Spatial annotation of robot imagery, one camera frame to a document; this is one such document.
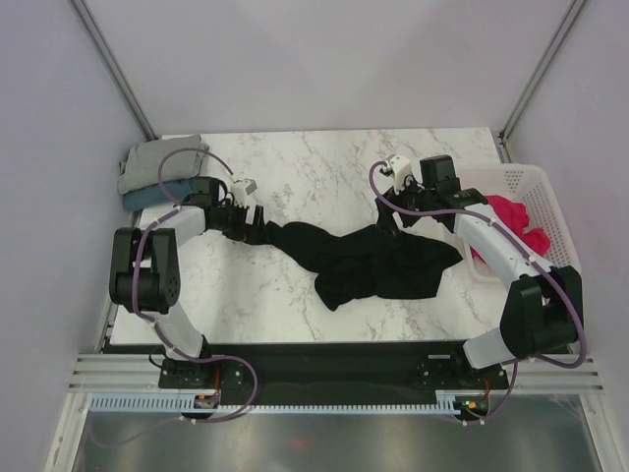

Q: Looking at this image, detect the right aluminium corner post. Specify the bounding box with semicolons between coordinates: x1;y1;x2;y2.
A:
498;0;589;143

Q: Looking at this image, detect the folded grey t shirt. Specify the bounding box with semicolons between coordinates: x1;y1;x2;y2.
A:
118;135;209;195

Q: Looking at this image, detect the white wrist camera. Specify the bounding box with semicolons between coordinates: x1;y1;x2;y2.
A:
230;178;257;207
380;154;413;195

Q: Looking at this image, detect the left aluminium corner post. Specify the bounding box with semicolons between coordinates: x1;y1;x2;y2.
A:
69;0;159;141

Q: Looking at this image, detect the white slotted cable duct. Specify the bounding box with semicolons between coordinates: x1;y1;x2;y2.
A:
89;392;459;415

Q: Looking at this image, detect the purple cable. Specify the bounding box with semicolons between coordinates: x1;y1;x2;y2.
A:
369;160;591;427
132;137;260;447

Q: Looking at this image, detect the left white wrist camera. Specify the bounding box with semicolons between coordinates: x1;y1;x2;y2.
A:
230;178;257;207

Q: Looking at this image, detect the black t shirt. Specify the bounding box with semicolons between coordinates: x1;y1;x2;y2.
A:
244;221;462;311

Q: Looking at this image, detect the aluminium frame rail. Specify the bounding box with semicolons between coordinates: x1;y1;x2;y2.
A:
69;354;603;394

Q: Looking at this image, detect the folded blue t shirt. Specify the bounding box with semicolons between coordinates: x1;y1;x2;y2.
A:
122;179;193;212

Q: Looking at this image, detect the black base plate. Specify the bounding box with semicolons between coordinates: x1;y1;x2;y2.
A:
158;341;508;403

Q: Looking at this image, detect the pink t shirt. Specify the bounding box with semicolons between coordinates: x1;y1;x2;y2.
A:
486;195;551;257

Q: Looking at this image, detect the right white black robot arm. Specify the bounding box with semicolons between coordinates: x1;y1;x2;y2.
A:
369;154;587;387

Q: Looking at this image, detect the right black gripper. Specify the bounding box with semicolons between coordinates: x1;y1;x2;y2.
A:
374;171;435;237

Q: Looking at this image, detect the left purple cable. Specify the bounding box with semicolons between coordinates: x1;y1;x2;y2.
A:
132;137;260;447

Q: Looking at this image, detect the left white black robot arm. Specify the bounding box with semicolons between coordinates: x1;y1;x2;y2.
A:
109;177;268;386

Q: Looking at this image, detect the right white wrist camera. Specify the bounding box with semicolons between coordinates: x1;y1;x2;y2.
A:
380;154;413;195

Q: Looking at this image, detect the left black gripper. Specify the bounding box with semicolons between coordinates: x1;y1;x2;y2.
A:
211;199;270;246

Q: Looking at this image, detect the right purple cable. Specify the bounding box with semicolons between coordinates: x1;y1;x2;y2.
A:
369;160;591;427

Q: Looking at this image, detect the aluminium corner post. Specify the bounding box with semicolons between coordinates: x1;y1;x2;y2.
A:
69;0;159;141
498;0;589;143

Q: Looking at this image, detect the white plastic basket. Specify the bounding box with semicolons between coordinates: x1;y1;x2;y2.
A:
456;163;581;270

